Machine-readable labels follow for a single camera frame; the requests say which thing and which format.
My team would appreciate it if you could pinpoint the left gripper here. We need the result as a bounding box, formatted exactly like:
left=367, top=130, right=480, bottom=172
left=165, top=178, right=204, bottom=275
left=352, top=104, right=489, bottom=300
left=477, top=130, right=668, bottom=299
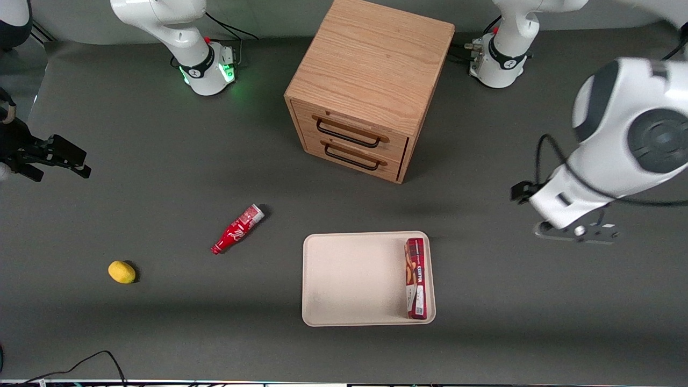
left=511, top=163, right=614, bottom=231

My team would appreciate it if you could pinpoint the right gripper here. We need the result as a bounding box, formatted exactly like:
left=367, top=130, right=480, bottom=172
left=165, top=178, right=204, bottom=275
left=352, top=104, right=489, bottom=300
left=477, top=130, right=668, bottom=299
left=0, top=118, right=92, bottom=182

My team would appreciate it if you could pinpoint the red cookie box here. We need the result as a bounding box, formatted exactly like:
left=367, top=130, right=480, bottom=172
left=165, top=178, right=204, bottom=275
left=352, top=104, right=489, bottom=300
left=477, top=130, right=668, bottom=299
left=404, top=238, right=428, bottom=320

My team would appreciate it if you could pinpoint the beige rectangular tray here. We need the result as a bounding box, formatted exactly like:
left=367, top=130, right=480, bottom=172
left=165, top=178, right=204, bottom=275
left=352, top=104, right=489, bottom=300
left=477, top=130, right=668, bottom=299
left=302, top=231, right=436, bottom=327

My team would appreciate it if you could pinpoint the yellow lemon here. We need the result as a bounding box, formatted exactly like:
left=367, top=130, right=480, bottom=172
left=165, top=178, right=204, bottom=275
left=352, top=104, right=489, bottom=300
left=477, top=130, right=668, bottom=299
left=108, top=261, right=137, bottom=284

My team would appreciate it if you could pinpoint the red cola bottle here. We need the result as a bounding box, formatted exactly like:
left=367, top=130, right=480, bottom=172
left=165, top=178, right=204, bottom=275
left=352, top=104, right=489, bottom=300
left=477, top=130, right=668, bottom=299
left=211, top=204, right=266, bottom=255

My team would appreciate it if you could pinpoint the wooden drawer cabinet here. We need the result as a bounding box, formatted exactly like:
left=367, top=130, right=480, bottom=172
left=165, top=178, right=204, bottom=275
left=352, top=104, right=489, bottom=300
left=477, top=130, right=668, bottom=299
left=284, top=0, right=456, bottom=184

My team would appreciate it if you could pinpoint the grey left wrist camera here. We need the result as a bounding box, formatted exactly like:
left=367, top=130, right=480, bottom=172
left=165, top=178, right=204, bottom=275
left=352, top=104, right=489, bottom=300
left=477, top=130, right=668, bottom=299
left=534, top=220, right=620, bottom=246

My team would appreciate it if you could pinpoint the black cable with tan band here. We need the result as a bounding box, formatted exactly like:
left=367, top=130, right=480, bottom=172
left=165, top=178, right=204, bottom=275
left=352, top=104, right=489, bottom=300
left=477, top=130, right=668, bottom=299
left=0, top=87, right=17, bottom=125

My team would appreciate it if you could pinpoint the black left base cable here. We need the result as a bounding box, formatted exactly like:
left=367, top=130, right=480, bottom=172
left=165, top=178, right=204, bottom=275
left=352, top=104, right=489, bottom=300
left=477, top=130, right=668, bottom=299
left=450, top=15, right=503, bottom=62

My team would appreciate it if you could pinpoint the black base cable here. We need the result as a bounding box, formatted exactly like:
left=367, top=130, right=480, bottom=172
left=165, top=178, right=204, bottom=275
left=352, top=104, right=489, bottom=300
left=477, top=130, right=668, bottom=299
left=204, top=12, right=260, bottom=68
left=450, top=15, right=503, bottom=62

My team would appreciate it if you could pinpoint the long black drawer handle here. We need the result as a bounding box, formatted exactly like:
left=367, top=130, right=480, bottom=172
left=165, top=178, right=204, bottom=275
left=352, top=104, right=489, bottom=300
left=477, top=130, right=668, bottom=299
left=316, top=118, right=381, bottom=148

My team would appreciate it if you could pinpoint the thin black table cable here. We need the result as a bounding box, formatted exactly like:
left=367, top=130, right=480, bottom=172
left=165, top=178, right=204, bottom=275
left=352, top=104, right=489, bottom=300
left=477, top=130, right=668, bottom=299
left=0, top=350, right=127, bottom=387

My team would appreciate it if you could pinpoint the black right base cable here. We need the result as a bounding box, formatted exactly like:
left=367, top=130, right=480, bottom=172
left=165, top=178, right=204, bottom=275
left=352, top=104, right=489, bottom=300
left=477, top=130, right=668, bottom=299
left=204, top=12, right=260, bottom=68

